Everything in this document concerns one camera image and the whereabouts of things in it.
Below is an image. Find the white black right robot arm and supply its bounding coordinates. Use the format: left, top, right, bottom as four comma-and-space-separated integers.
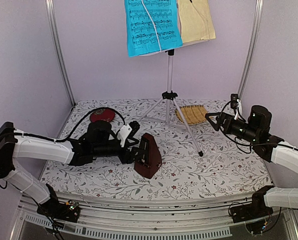
205, 105, 298, 218

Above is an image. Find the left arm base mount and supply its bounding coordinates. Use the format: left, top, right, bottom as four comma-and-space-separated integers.
37, 196, 81, 223

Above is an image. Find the blue sheet music page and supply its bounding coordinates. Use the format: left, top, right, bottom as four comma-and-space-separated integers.
124, 0, 183, 57

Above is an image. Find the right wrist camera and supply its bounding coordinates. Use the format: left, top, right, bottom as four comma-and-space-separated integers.
230, 93, 243, 120

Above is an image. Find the yellow paper sheet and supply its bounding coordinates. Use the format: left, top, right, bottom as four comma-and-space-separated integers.
177, 0, 216, 44

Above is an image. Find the white tripod music stand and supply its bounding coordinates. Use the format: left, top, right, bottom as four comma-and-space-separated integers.
138, 49, 204, 157

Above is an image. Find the right aluminium frame post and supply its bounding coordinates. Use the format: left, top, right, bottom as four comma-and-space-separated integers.
238, 0, 264, 98

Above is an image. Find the woven bamboo tray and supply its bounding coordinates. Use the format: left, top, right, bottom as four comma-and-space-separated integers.
180, 105, 208, 126

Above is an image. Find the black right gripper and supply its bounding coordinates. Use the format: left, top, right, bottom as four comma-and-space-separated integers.
205, 112, 260, 144

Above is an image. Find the dark red wooden metronome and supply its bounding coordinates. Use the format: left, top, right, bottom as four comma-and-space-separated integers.
134, 133, 162, 179

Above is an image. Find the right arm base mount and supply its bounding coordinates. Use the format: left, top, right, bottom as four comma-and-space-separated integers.
228, 185, 282, 236

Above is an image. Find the left aluminium frame post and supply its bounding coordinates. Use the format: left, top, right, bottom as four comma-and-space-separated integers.
45, 0, 76, 107

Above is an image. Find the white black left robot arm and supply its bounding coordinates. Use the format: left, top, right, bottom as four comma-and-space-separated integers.
0, 120, 140, 217

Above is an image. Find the aluminium frame post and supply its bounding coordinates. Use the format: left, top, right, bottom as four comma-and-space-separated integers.
238, 0, 264, 98
45, 0, 76, 107

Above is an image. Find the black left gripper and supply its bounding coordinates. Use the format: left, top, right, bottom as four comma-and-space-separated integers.
93, 139, 148, 165

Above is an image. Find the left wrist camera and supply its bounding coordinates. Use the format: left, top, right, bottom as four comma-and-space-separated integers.
117, 120, 140, 148

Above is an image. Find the red floral round box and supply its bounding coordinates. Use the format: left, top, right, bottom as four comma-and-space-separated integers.
90, 108, 115, 123

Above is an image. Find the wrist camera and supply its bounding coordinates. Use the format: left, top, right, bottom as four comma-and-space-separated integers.
230, 93, 243, 120
117, 120, 140, 148

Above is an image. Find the front aluminium rail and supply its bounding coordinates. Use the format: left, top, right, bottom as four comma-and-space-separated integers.
10, 192, 298, 240

